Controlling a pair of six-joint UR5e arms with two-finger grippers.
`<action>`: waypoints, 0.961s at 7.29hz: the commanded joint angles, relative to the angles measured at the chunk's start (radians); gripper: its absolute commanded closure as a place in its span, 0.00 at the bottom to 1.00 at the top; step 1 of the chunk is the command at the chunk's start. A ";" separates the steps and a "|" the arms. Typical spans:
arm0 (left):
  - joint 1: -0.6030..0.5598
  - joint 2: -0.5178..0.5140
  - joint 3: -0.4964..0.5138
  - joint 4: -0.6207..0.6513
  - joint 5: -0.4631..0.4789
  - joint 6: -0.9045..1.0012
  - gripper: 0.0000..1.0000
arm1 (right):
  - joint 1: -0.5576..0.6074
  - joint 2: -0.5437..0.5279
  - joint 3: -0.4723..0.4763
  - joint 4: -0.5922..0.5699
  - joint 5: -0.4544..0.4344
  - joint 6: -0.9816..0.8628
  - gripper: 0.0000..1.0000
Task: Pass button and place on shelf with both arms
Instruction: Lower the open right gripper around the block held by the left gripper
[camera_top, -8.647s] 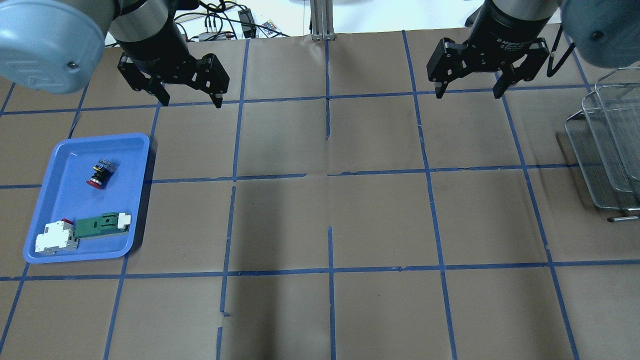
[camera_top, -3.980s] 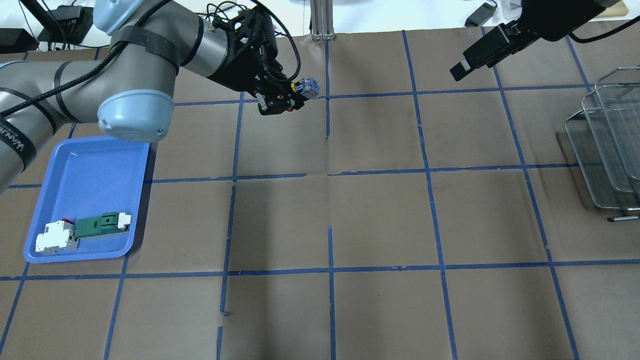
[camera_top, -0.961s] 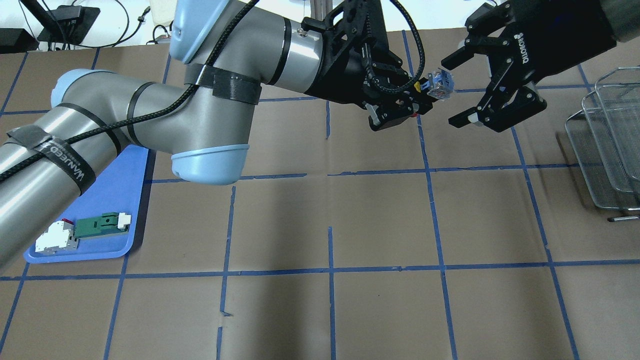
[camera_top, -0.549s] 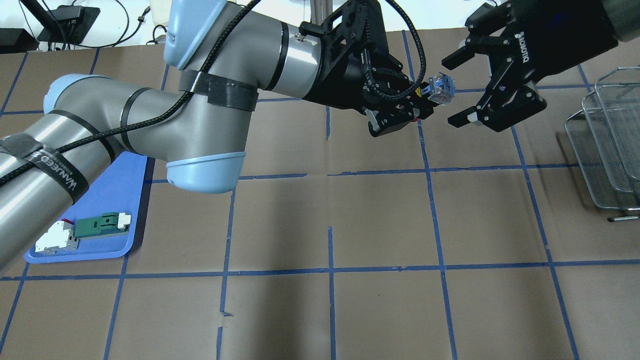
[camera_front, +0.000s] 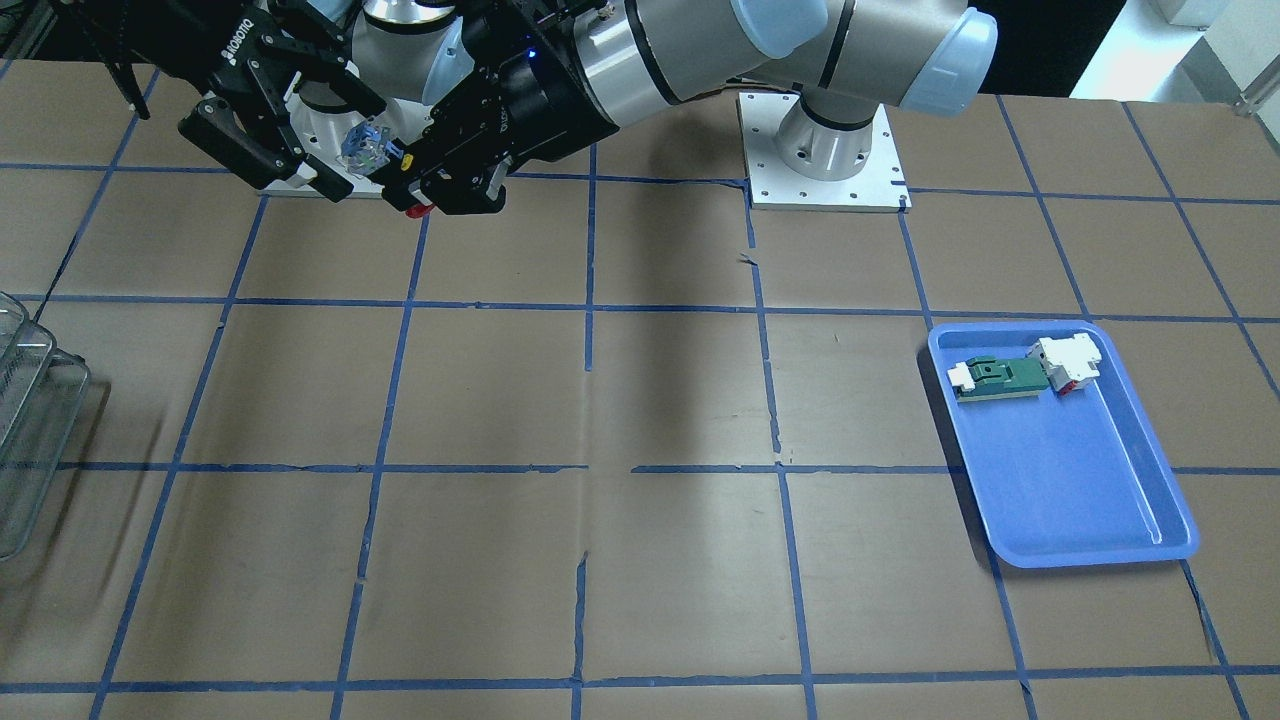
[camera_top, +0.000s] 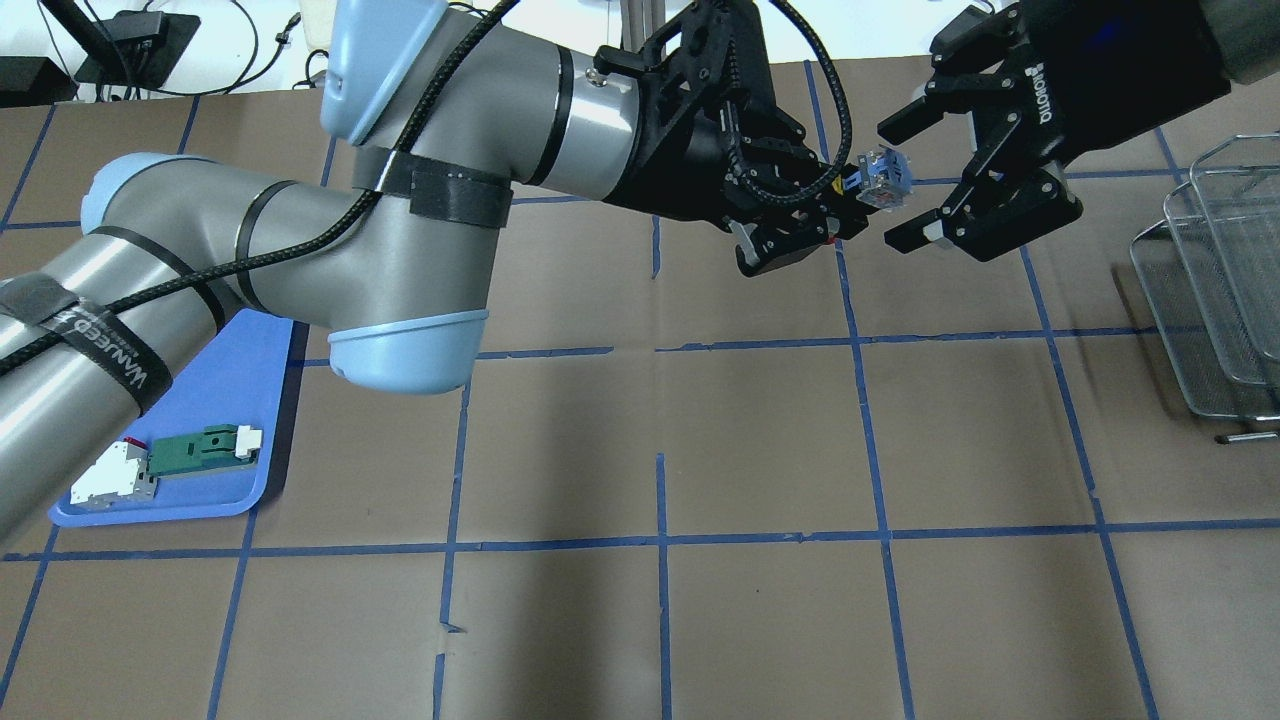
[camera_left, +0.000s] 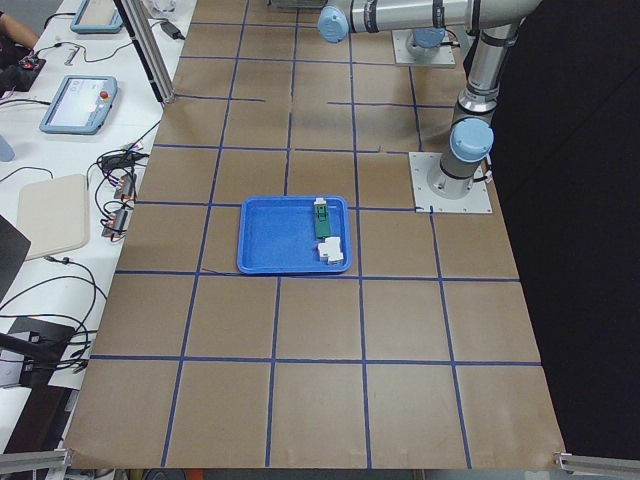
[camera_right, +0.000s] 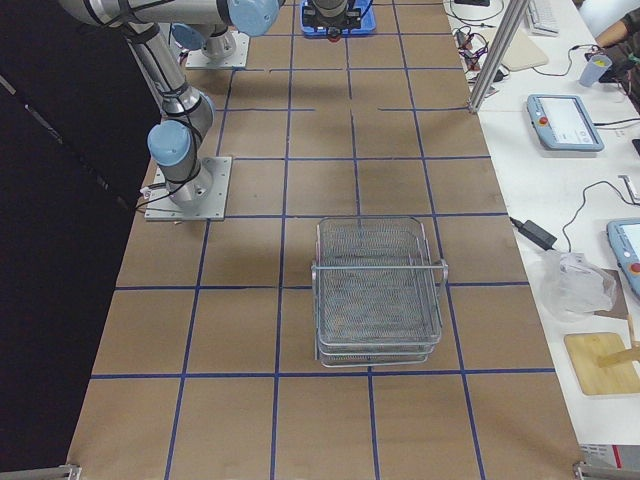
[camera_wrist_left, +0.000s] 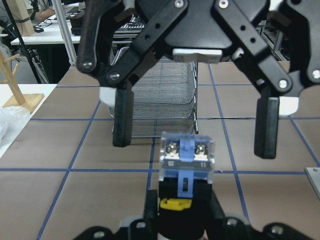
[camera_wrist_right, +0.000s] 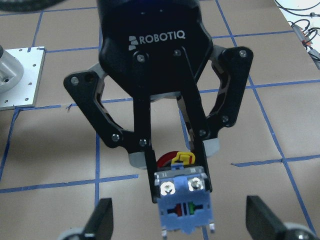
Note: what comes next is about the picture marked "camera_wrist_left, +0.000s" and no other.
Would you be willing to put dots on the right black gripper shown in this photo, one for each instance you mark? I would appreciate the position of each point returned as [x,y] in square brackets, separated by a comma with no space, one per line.
[222,226]

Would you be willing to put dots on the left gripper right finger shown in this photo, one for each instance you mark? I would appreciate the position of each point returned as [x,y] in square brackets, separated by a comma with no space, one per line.
[279,89]

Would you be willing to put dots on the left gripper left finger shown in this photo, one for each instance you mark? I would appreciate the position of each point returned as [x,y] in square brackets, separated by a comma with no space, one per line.
[101,19]

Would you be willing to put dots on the red emergency stop button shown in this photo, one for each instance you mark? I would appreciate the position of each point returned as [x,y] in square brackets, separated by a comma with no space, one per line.
[185,179]

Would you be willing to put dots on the wooden stand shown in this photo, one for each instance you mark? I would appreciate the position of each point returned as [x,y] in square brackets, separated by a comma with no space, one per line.
[28,101]

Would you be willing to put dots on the wire mesh shelf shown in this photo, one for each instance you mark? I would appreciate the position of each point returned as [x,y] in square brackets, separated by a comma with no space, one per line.
[165,100]

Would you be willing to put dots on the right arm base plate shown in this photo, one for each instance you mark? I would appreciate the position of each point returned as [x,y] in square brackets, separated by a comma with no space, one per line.
[313,174]

